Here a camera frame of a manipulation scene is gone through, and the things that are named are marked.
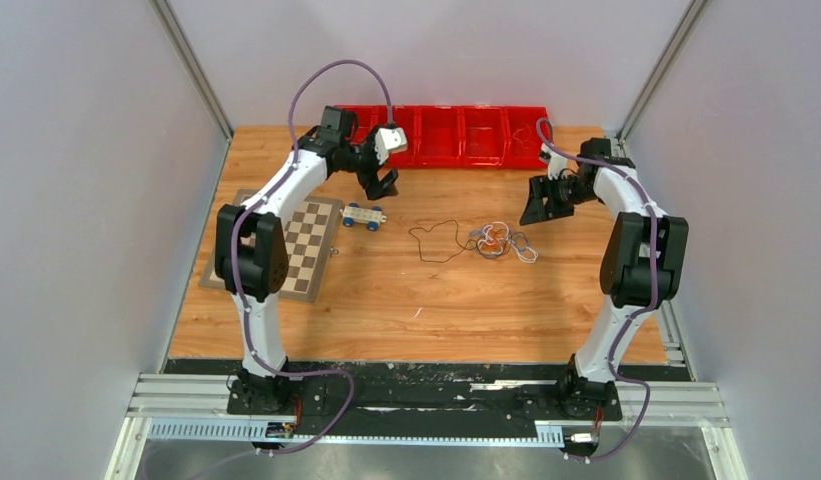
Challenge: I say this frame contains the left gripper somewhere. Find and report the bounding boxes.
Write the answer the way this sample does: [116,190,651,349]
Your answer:
[343,127,401,202]

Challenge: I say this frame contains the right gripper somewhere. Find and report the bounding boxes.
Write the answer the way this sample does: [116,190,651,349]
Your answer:
[520,173,597,227]

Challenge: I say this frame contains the white wire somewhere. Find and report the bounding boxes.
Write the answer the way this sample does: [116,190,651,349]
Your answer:
[469,222,540,265]

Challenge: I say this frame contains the blue wire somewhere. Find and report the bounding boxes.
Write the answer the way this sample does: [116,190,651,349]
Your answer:
[468,226,525,260]

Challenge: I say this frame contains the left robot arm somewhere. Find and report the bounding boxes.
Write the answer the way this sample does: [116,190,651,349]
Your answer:
[214,106,408,414]

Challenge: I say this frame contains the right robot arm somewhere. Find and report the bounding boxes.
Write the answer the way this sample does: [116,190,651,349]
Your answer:
[519,138,689,418]

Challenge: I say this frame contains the white toy car blue wheels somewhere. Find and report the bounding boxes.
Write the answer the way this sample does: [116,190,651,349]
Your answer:
[340,203,387,231]

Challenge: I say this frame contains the red bin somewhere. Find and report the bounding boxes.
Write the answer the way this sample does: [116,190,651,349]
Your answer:
[375,105,416,169]
[417,106,461,169]
[502,106,548,170]
[339,105,382,144]
[463,106,505,168]

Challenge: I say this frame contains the checkered chessboard mat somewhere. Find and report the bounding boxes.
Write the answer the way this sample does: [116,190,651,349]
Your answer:
[193,189,345,304]

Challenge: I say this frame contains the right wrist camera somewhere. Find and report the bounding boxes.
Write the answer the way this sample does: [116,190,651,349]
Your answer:
[538,145,568,179]

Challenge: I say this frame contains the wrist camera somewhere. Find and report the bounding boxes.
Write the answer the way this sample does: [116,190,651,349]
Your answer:
[538,145,568,179]
[374,127,408,165]

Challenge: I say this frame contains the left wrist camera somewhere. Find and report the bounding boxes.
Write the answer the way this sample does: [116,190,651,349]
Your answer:
[374,127,408,165]

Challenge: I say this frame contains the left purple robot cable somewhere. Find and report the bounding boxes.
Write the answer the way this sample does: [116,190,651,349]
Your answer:
[228,59,395,458]

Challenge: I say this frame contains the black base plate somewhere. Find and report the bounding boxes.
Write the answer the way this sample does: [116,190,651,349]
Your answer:
[163,358,692,440]

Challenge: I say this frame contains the right aluminium frame post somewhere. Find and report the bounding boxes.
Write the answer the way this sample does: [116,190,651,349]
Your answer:
[616,0,711,142]

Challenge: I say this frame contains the aluminium frame post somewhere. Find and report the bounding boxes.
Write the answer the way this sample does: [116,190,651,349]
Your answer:
[149,0,234,144]
[616,0,711,142]

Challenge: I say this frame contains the aluminium front rail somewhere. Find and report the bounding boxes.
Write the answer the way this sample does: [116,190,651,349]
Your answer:
[125,372,732,446]

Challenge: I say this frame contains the left aluminium frame post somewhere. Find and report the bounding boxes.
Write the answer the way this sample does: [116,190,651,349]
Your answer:
[149,0,234,144]

